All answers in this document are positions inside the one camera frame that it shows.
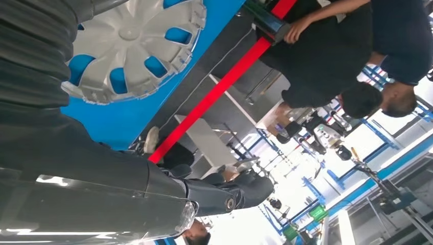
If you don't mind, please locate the blue metal shelf rack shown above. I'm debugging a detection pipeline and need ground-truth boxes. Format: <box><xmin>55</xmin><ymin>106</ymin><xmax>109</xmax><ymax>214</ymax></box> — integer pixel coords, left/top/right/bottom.
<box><xmin>61</xmin><ymin>0</ymin><xmax>248</xmax><ymax>151</ymax></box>

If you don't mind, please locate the person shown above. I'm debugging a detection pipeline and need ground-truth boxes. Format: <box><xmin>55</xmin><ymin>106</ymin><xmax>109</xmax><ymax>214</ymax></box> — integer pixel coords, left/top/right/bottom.
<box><xmin>367</xmin><ymin>0</ymin><xmax>433</xmax><ymax>119</ymax></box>
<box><xmin>258</xmin><ymin>0</ymin><xmax>383</xmax><ymax>119</ymax></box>
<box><xmin>143</xmin><ymin>127</ymin><xmax>196</xmax><ymax>170</ymax></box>
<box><xmin>182</xmin><ymin>219</ymin><xmax>212</xmax><ymax>245</ymax></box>

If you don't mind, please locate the white desk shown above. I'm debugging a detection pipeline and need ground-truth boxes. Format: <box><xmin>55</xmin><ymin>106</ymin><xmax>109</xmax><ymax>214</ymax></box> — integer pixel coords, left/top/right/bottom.
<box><xmin>174</xmin><ymin>69</ymin><xmax>292</xmax><ymax>170</ymax></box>

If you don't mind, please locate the red barrier belt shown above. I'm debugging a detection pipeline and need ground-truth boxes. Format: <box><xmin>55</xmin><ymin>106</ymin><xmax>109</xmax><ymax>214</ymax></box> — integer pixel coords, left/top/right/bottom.
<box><xmin>148</xmin><ymin>36</ymin><xmax>272</xmax><ymax>165</ymax></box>
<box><xmin>270</xmin><ymin>0</ymin><xmax>298</xmax><ymax>20</ymax></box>

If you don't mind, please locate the green plastic crate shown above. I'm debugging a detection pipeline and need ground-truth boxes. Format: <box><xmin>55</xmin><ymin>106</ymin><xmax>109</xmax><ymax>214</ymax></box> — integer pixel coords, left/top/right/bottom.
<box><xmin>308</xmin><ymin>204</ymin><xmax>329</xmax><ymax>223</ymax></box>
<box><xmin>282</xmin><ymin>225</ymin><xmax>299</xmax><ymax>242</ymax></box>

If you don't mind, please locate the humanoid robot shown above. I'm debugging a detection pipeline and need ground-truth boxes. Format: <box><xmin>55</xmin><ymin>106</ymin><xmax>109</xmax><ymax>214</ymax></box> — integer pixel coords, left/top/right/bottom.
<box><xmin>275</xmin><ymin>105</ymin><xmax>354</xmax><ymax>162</ymax></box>

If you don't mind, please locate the black barrier post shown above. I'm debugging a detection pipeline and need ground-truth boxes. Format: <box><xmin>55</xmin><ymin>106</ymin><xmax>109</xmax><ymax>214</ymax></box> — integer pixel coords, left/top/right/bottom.
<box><xmin>243</xmin><ymin>0</ymin><xmax>292</xmax><ymax>45</ymax></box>

